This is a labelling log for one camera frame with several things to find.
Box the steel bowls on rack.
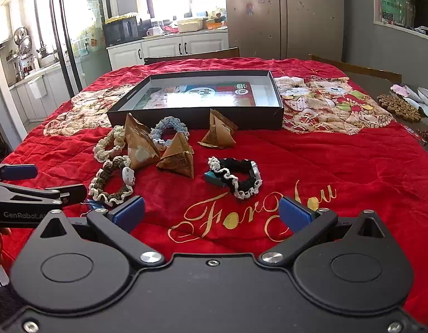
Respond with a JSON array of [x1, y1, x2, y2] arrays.
[[12, 28, 34, 56]]

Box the yellow cloth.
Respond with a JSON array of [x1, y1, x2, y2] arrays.
[[106, 13, 138, 23]]

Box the pink cloth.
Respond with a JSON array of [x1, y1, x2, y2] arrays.
[[390, 83, 411, 97]]

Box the black shallow box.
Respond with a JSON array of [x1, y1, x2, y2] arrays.
[[107, 70, 284, 130]]

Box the blue white scrunchie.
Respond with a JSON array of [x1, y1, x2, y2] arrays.
[[149, 116, 189, 150]]

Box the black white scrunchie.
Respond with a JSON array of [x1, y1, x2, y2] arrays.
[[207, 157, 261, 201]]

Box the white hanging bin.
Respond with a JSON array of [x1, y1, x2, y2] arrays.
[[28, 76, 48, 99]]

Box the white kitchen cabinet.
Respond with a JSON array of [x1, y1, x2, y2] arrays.
[[106, 29, 230, 72]]

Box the red printed blanket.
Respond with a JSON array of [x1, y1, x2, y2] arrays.
[[0, 57, 428, 316]]

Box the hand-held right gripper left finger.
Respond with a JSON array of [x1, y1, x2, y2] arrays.
[[38, 196, 165, 268]]

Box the white kitchen counter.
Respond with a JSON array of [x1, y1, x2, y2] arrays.
[[7, 62, 84, 122]]

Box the green paper sign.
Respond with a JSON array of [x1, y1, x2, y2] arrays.
[[381, 0, 405, 25]]

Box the brown triangular snack packet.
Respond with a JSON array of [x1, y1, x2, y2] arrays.
[[128, 133, 161, 170], [124, 113, 150, 143], [156, 132, 194, 180], [198, 109, 239, 150]]

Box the olive white scrunchie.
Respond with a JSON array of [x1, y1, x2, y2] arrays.
[[88, 155, 136, 209]]

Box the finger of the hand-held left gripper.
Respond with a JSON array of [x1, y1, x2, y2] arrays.
[[0, 183, 87, 205], [0, 164, 38, 181]]

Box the clear drinking glasses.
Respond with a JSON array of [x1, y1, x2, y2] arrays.
[[396, 2, 416, 28]]

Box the black microwave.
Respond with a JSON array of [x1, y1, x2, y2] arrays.
[[103, 16, 140, 47]]

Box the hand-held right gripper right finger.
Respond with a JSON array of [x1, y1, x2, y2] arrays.
[[260, 196, 390, 268]]

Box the black door frame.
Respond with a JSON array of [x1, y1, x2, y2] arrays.
[[47, 0, 86, 98]]

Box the blue binder clip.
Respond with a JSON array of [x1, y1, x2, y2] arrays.
[[84, 199, 110, 216], [204, 171, 228, 187]]

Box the cream scrunchie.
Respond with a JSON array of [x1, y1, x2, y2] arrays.
[[92, 126, 126, 163]]

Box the cream plastic container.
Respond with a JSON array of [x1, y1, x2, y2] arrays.
[[177, 17, 204, 32]]

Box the wooden chair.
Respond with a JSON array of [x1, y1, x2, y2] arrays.
[[144, 47, 240, 66], [309, 54, 402, 84]]

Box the steel refrigerator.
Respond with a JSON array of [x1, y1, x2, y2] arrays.
[[224, 0, 344, 64]]

